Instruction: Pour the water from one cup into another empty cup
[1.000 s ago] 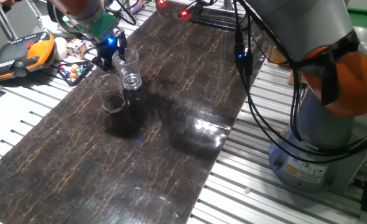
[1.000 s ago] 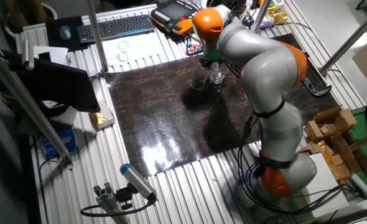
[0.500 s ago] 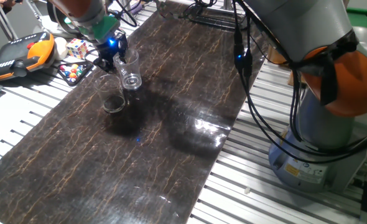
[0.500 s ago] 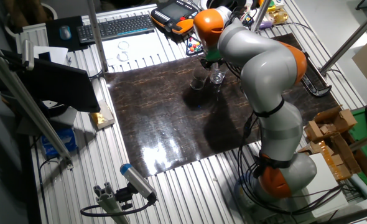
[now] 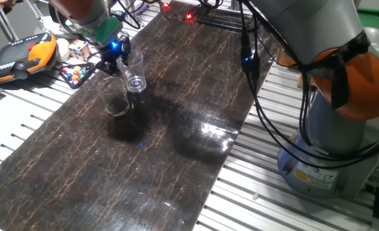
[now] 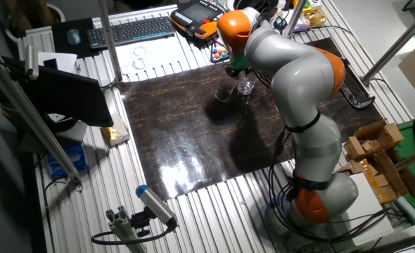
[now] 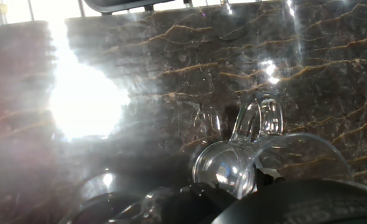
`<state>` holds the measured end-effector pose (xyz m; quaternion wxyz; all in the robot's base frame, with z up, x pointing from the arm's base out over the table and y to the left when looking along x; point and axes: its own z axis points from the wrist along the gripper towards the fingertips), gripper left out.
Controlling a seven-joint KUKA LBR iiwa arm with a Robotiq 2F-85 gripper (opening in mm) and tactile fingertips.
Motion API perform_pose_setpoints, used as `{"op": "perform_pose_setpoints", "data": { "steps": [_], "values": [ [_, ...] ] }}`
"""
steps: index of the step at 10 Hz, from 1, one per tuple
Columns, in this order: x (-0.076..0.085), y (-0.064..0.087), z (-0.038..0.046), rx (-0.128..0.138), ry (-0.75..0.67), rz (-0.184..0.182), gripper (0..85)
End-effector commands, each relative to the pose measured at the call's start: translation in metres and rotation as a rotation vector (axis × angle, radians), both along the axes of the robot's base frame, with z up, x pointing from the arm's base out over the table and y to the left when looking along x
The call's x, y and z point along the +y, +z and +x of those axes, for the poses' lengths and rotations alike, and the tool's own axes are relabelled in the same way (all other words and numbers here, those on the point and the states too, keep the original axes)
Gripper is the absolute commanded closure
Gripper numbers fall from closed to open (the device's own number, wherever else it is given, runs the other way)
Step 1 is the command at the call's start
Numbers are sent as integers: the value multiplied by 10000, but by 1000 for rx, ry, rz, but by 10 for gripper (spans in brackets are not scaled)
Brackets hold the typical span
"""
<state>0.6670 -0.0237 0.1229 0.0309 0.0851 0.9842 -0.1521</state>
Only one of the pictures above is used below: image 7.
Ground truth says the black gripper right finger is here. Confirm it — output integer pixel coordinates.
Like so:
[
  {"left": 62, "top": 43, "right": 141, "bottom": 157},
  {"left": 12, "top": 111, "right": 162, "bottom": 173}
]
[{"left": 213, "top": 167, "right": 367, "bottom": 224}]

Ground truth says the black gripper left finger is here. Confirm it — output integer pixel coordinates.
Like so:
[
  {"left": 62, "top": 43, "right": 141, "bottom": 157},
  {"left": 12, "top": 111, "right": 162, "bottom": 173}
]
[{"left": 160, "top": 182, "right": 238, "bottom": 224}]

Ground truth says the clear glass cup with handle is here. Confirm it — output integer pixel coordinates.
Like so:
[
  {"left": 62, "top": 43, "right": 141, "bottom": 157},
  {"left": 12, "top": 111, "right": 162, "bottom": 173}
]
[{"left": 191, "top": 94, "right": 353, "bottom": 200}]

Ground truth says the dark marble pattern mat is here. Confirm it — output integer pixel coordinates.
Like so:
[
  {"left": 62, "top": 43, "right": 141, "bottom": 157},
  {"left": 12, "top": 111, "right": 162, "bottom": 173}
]
[{"left": 0, "top": 0, "right": 367, "bottom": 224}]

